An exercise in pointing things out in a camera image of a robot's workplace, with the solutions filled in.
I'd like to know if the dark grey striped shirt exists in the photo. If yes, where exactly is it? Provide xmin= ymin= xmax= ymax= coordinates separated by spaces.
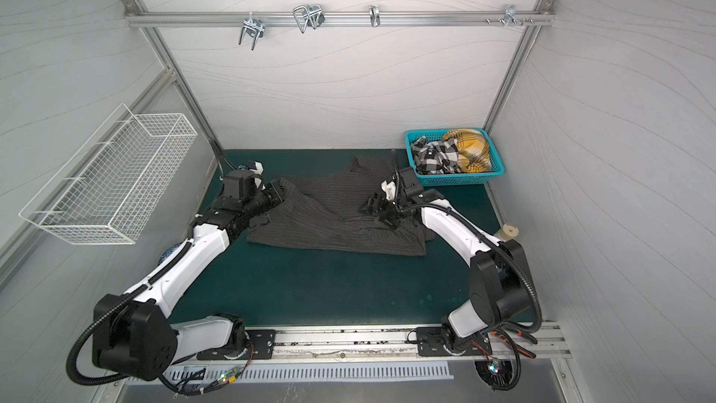
xmin=247 ymin=156 xmax=436 ymax=257

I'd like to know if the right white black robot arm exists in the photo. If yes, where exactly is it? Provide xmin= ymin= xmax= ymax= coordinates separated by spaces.
xmin=360 ymin=190 xmax=544 ymax=341

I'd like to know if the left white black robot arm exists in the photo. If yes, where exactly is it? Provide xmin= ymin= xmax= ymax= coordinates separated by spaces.
xmin=65 ymin=172 xmax=285 ymax=386

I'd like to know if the black white plaid shirt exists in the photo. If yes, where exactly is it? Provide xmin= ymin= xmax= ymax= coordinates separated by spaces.
xmin=410 ymin=136 xmax=461 ymax=175

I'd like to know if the blue white ceramic plate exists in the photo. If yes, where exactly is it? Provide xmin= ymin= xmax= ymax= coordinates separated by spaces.
xmin=158 ymin=243 xmax=183 ymax=265

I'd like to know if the teal plastic basket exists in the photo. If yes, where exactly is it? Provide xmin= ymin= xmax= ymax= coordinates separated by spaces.
xmin=405 ymin=129 xmax=505 ymax=187

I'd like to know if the yellow plaid shirt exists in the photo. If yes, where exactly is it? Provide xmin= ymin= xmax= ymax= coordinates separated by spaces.
xmin=443 ymin=129 xmax=492 ymax=174

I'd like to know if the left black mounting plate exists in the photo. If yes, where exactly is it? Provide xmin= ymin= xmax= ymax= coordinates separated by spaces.
xmin=196 ymin=329 xmax=276 ymax=361

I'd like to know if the black mounting plate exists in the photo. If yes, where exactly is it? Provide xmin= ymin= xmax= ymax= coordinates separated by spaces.
xmin=406 ymin=325 xmax=492 ymax=357
xmin=196 ymin=329 xmax=276 ymax=361

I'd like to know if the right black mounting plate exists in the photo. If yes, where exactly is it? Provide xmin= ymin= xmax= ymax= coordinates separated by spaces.
xmin=406 ymin=325 xmax=492 ymax=357

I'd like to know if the white ventilation grille strip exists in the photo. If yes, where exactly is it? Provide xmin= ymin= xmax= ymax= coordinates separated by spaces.
xmin=161 ymin=361 xmax=455 ymax=386

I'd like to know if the metal u-bolt clamp left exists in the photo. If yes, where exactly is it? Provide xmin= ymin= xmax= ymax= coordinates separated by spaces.
xmin=238 ymin=13 xmax=265 ymax=50

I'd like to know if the metal u-bolt clamp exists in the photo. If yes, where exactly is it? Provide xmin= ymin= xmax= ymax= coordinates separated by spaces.
xmin=292 ymin=4 xmax=326 ymax=34
xmin=238 ymin=13 xmax=265 ymax=50

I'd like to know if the small metal hook clamp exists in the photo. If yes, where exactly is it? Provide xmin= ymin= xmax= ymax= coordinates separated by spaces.
xmin=368 ymin=5 xmax=380 ymax=28

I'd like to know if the metal u-bolt clamp middle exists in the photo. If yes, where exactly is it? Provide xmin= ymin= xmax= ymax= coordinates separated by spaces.
xmin=292 ymin=4 xmax=326 ymax=34

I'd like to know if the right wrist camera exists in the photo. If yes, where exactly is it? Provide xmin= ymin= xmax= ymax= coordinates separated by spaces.
xmin=380 ymin=167 xmax=424 ymax=203

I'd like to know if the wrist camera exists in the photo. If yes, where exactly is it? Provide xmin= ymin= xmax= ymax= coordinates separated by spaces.
xmin=380 ymin=167 xmax=424 ymax=203
xmin=222 ymin=162 xmax=264 ymax=200

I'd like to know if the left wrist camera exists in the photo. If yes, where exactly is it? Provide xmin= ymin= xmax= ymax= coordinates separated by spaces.
xmin=222 ymin=162 xmax=264 ymax=200

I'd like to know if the white wire wall basket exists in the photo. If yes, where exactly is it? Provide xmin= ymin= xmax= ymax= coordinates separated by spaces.
xmin=19 ymin=104 xmax=197 ymax=246

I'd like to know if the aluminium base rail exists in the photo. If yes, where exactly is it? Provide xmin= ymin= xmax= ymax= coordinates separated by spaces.
xmin=172 ymin=322 xmax=572 ymax=366

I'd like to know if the right base cable bundle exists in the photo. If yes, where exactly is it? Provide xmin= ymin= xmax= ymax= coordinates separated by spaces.
xmin=474 ymin=320 xmax=539 ymax=393

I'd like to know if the base cable bundle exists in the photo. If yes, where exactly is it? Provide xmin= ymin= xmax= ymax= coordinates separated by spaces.
xmin=158 ymin=346 xmax=257 ymax=397
xmin=474 ymin=320 xmax=539 ymax=393

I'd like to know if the left base cable bundle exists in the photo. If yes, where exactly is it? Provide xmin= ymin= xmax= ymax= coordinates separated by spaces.
xmin=158 ymin=346 xmax=257 ymax=397

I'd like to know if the aluminium crossbar rail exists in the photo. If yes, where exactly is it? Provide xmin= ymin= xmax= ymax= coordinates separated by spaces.
xmin=125 ymin=9 xmax=557 ymax=28

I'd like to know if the metal bracket clamp right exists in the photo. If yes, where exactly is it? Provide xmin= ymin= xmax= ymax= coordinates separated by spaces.
xmin=485 ymin=5 xmax=534 ymax=28

